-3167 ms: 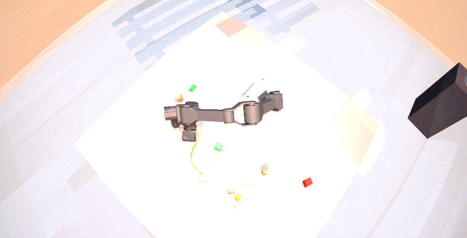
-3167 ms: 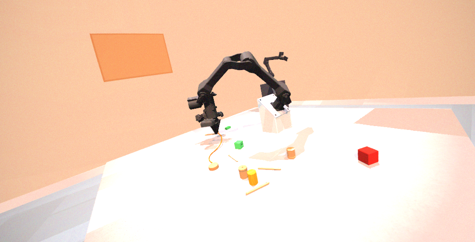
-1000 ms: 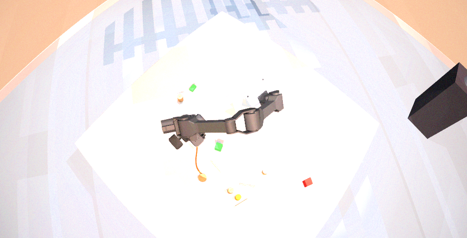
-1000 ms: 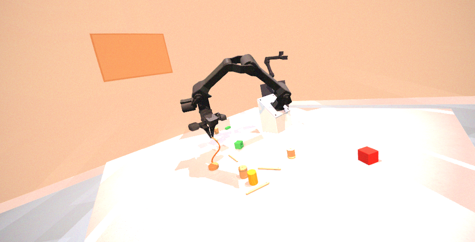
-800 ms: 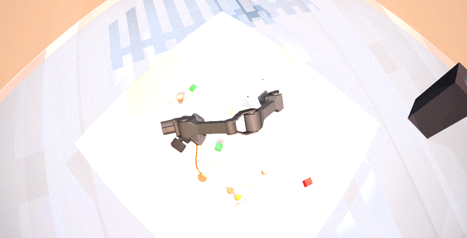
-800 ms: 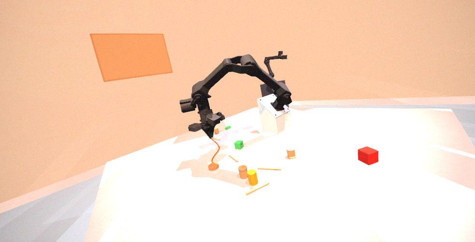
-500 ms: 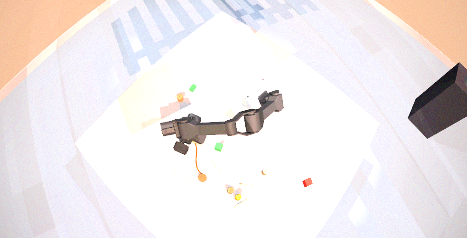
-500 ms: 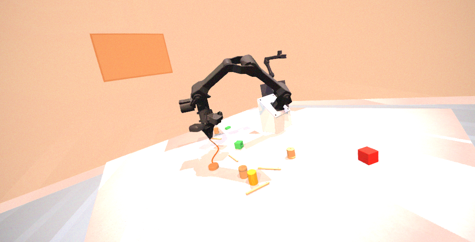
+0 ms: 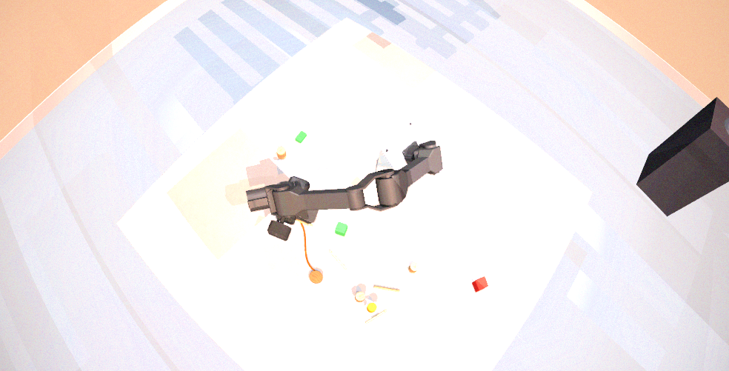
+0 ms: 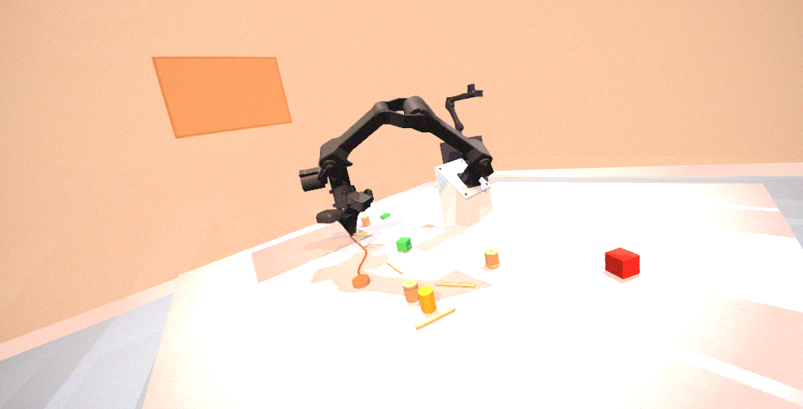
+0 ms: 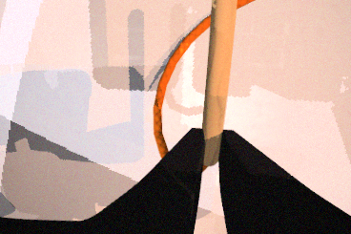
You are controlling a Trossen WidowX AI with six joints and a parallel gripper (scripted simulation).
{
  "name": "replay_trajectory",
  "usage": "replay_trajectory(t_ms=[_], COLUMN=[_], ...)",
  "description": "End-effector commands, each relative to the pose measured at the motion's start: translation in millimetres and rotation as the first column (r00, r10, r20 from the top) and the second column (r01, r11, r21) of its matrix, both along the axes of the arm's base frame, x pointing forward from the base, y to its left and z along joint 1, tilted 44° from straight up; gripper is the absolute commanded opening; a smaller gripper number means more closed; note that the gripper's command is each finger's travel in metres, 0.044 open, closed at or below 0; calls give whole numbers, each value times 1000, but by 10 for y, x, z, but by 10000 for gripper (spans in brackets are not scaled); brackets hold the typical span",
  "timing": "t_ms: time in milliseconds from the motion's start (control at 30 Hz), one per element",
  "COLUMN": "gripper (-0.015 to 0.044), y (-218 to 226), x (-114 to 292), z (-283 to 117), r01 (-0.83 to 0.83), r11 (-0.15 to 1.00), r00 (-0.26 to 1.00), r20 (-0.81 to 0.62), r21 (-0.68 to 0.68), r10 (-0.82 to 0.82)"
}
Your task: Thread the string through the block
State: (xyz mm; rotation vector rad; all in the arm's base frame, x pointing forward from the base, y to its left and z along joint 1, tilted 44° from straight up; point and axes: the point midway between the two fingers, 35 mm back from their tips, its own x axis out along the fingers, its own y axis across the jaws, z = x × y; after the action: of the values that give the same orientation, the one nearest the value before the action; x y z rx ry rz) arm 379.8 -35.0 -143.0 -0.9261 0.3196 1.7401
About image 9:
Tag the round wooden button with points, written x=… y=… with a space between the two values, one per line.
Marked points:
x=316 y=277

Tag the red block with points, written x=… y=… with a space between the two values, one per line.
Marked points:
x=479 y=284

